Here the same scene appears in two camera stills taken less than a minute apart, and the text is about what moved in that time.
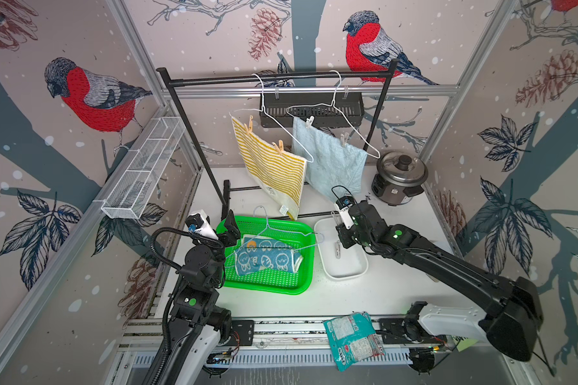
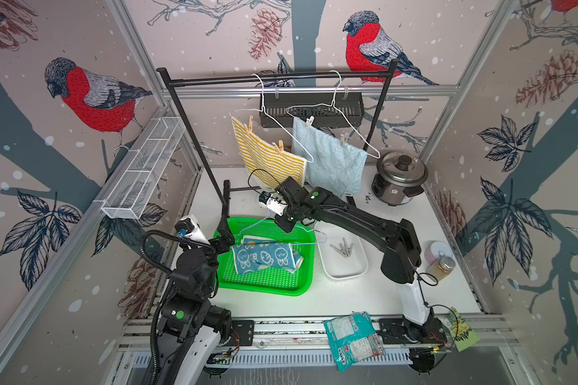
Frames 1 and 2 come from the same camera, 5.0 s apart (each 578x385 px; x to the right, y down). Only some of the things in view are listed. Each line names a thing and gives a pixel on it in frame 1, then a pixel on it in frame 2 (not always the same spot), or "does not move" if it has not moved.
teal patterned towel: [258, 253] does not move
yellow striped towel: [280, 173] does not move
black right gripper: [343, 232] -> [285, 224]
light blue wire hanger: [278, 228] -> [253, 225]
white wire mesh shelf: [140, 168] does not move
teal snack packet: [353, 339] does not move
